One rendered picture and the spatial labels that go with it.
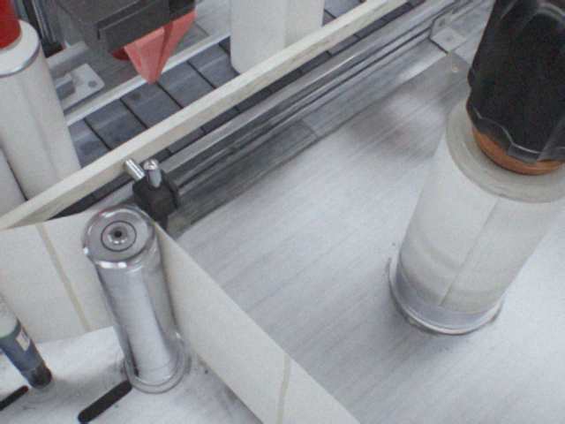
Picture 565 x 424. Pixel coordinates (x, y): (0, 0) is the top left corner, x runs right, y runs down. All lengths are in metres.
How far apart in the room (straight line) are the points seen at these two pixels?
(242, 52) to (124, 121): 0.12
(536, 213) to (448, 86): 0.30
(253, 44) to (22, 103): 0.23
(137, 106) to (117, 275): 0.32
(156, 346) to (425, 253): 0.19
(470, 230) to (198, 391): 0.23
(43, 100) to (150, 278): 0.19
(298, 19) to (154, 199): 0.23
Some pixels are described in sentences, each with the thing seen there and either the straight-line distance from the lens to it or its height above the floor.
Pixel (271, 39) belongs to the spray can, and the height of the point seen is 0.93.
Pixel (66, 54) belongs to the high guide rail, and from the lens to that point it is 0.61.
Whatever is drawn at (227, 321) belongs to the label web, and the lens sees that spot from 0.39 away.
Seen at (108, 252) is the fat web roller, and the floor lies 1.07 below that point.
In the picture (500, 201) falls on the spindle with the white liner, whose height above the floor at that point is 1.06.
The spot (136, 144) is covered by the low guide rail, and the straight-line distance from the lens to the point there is 0.60.
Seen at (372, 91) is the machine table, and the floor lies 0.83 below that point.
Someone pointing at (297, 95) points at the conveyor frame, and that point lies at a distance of 0.69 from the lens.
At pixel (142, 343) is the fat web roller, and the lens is 0.46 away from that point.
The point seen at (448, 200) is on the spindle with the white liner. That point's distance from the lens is 0.44.
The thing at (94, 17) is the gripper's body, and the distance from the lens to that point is 0.42.
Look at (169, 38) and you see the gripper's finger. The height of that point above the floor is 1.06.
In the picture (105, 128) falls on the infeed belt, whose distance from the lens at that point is 0.66.
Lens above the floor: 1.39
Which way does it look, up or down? 57 degrees down
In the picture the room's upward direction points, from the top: 5 degrees clockwise
